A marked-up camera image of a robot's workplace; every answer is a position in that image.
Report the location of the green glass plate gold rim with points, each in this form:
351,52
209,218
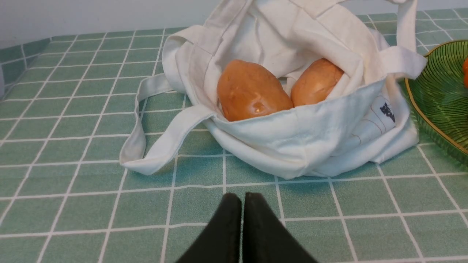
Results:
438,98

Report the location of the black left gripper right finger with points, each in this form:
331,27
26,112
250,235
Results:
265,239

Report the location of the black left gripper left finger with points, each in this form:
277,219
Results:
219,241

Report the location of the brown potato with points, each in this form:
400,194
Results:
315,83
248,90

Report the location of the orange bumpy vegetable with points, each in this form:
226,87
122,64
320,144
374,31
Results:
465,73

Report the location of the white cloth tote bag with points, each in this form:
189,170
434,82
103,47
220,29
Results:
364,119

